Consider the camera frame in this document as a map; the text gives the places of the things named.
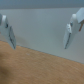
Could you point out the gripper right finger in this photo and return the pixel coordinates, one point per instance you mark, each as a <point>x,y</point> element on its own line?
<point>70,32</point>

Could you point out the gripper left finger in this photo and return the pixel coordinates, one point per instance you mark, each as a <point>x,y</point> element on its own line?
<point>8,32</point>

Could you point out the white cabinet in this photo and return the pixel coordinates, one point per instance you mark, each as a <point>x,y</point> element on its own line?
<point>41,26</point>

